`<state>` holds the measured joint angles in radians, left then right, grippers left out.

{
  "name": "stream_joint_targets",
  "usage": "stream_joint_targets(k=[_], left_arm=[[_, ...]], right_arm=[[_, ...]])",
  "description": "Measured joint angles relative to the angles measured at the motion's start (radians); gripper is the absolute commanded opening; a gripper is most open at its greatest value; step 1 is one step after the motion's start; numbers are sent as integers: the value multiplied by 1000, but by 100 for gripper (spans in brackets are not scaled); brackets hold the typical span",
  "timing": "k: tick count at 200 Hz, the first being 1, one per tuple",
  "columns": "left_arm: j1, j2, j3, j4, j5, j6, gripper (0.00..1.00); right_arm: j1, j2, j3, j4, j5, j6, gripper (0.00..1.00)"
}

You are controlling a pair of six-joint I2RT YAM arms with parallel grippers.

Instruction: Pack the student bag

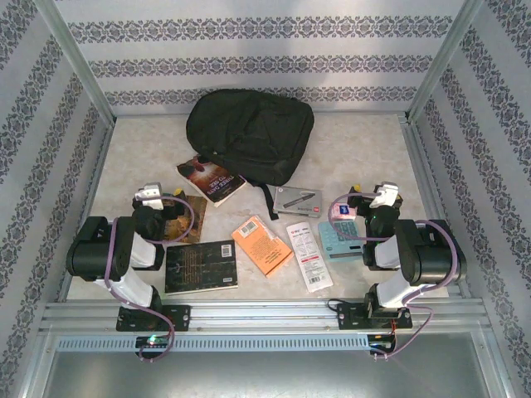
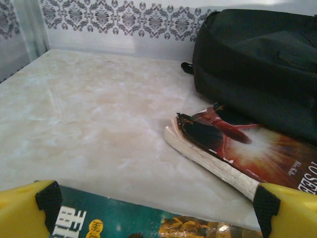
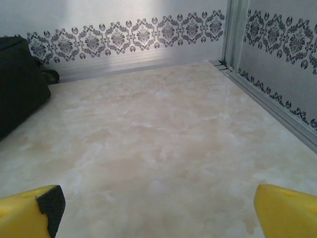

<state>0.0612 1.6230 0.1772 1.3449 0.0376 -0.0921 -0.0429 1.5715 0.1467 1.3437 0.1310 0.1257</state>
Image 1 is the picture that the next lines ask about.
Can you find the grey pen box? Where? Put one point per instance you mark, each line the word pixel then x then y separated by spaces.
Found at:
pixel 296 201

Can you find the aluminium frame post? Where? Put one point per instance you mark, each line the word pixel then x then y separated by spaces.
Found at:
pixel 444 58
pixel 76 58

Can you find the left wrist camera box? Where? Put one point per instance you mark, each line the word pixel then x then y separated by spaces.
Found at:
pixel 150 195

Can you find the grey metal sheet panel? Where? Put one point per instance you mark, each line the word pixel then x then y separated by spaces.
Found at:
pixel 265 377

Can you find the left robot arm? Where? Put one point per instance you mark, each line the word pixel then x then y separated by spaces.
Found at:
pixel 95 253

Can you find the orange cover paperback book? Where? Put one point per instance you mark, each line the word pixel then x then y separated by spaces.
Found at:
pixel 261 246

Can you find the white plastic stationery packet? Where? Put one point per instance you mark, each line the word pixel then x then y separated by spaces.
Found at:
pixel 309 257

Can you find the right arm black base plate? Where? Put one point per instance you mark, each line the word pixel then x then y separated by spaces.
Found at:
pixel 350 317

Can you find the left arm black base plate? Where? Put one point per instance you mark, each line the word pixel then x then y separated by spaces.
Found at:
pixel 180 317

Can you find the black backpack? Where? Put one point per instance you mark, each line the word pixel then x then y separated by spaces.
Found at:
pixel 249 132

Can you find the black cover book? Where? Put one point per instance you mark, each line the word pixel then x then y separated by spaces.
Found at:
pixel 201 267

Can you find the light blue calculator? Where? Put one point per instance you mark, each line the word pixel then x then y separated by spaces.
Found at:
pixel 338 242

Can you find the dark red cover book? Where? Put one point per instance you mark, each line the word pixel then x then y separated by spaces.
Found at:
pixel 211 178

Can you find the aluminium side rail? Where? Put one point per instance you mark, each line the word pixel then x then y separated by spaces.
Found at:
pixel 421 149
pixel 86 207

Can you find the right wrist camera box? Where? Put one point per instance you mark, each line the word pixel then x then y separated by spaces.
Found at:
pixel 384 195

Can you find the aluminium back rail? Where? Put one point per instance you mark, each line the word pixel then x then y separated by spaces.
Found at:
pixel 352 113

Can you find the aluminium mounting rail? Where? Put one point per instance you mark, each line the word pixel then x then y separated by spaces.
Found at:
pixel 257 315

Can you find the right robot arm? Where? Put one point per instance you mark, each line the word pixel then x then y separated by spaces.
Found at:
pixel 431 257

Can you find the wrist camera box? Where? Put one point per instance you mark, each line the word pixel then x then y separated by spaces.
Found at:
pixel 150 195
pixel 384 195

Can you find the brown gold cover book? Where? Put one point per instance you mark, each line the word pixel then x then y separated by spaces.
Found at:
pixel 198 217

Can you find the pink tissue pack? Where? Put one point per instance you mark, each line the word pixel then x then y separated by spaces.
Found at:
pixel 343 211

